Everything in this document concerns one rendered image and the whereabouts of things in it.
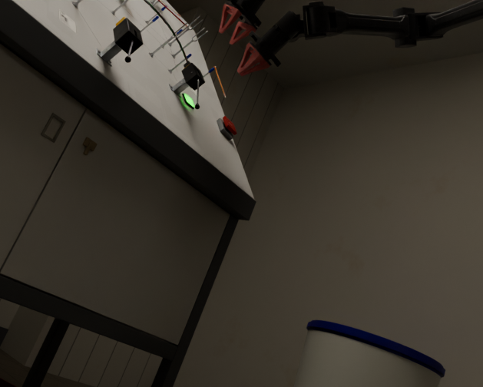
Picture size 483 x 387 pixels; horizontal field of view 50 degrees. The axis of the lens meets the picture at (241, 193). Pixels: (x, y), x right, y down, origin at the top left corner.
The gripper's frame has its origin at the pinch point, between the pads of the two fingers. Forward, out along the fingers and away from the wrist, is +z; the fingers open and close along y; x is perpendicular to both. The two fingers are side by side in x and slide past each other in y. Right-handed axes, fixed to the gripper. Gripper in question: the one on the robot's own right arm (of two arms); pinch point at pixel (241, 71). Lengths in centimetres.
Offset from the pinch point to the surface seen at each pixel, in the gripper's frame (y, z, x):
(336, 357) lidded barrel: -102, 46, 38
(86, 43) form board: 35.2, 21.0, -2.2
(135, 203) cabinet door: 8.6, 40.1, 18.0
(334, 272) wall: -188, 40, -32
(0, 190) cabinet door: 40, 50, 22
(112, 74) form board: 28.2, 21.7, 2.5
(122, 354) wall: -162, 178, -71
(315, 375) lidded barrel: -103, 58, 38
